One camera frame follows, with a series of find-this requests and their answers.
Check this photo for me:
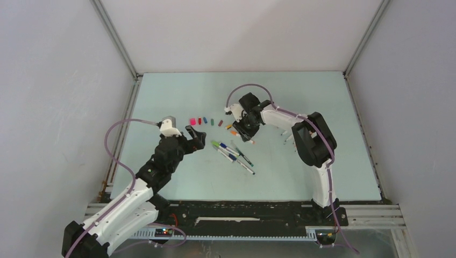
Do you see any left aluminium frame post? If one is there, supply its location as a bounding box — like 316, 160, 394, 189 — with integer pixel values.
91, 0, 140, 202

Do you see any green gel pen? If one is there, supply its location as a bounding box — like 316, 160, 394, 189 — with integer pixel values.
231, 141, 254, 167

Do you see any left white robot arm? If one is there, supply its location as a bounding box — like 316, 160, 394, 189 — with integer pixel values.
62, 122, 206, 257

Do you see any grey capped marker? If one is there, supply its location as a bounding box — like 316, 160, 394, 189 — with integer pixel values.
213, 146, 234, 163

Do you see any aluminium frame post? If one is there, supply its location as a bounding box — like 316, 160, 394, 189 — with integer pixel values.
343, 0, 391, 79
91, 0, 140, 202

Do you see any grey cable duct rail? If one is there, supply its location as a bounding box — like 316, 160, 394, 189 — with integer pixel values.
129, 227, 336, 242

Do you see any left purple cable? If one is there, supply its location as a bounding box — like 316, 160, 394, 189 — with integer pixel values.
64, 119, 188, 258

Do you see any right aluminium frame post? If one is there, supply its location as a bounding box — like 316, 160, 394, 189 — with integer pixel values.
343, 0, 391, 79

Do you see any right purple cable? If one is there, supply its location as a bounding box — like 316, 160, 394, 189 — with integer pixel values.
225, 84, 359, 258

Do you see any purple cable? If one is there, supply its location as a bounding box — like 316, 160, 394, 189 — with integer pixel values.
225, 84, 359, 258
64, 119, 188, 258

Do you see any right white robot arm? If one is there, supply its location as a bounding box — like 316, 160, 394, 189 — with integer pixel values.
224, 93, 337, 225

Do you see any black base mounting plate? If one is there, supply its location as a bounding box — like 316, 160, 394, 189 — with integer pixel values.
156, 200, 348, 236

